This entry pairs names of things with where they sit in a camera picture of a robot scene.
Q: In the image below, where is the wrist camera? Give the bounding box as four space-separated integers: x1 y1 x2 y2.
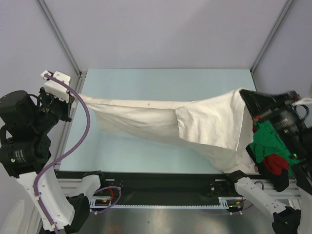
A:
41 70 71 103
292 97 312 106

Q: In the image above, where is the purple cable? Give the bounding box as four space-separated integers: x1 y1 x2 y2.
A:
229 180 265 215
33 74 122 234

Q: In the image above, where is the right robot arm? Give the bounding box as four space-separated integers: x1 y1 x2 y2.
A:
225 90 312 234

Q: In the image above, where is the cream white t shirt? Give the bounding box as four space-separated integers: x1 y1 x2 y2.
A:
82 89 255 173

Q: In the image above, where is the red t shirt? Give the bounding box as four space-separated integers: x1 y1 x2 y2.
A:
263 154 289 176

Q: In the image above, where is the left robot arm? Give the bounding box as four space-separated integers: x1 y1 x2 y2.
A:
0 88 108 234

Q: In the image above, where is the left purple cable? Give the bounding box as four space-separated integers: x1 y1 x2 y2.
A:
33 74 122 234

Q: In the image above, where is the right slotted cable duct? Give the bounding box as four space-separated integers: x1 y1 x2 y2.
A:
218 196 245 209

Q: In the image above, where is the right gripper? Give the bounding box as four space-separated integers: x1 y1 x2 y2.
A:
237 87 309 155

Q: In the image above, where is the slotted cable duct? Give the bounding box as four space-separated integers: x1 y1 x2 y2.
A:
90 198 112 209
218 196 245 209

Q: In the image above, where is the aluminium frame post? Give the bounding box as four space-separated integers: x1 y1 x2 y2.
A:
36 0 86 78
250 0 296 76

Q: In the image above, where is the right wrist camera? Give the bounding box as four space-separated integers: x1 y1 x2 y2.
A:
292 97 312 106

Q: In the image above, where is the left slotted cable duct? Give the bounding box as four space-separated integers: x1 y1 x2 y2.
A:
90 198 112 209

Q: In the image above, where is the right aluminium frame post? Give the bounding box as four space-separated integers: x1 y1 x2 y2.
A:
250 0 296 76

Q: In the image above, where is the left aluminium frame post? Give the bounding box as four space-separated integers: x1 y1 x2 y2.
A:
36 0 86 78

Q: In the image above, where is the green t shirt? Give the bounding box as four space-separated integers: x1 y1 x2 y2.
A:
249 121 299 177

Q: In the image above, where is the aluminium front rail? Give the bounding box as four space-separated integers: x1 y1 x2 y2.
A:
58 178 301 199

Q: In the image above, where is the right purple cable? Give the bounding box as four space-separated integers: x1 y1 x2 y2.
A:
229 180 265 215

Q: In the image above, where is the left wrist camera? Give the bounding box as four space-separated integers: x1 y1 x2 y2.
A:
41 70 71 103

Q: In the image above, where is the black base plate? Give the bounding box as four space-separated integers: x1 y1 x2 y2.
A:
55 170 254 206

